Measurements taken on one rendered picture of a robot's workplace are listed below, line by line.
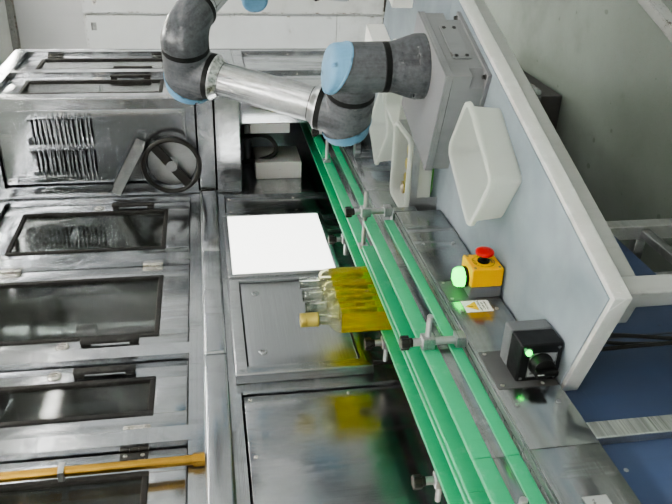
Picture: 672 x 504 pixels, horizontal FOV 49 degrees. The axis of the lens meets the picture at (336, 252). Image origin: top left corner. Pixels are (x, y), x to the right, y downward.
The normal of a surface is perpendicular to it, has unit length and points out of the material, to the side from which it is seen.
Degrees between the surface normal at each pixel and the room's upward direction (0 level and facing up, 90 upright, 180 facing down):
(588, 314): 0
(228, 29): 90
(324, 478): 90
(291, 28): 89
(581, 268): 0
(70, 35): 90
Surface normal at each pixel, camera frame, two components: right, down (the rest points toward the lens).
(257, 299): 0.04, -0.88
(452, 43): 0.09, -0.68
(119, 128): 0.16, 0.47
